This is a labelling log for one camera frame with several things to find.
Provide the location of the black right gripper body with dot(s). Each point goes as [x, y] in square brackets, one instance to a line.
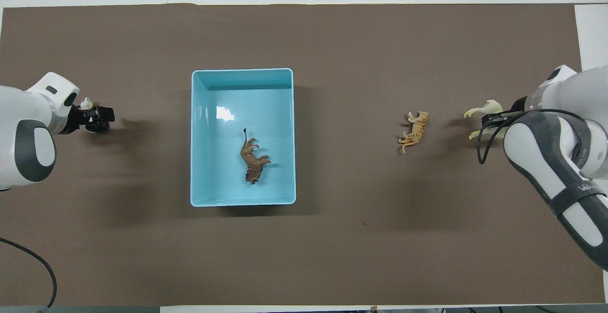
[515, 108]

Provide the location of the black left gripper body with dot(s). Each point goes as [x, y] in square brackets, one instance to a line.
[73, 118]

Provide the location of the cream horse toy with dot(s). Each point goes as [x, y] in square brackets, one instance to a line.
[489, 108]

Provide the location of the black and white panda toy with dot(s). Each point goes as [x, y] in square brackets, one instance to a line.
[86, 103]

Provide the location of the orange striped tiger toy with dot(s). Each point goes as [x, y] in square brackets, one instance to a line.
[417, 131]

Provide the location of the brown lion toy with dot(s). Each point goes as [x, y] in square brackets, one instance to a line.
[251, 158]

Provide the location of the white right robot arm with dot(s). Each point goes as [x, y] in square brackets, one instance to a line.
[565, 128]

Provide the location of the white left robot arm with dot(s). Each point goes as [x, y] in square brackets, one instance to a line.
[23, 128]

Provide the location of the light blue plastic storage box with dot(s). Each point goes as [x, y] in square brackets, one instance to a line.
[223, 175]

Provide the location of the brown paper table mat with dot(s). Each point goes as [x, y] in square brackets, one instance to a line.
[332, 246]

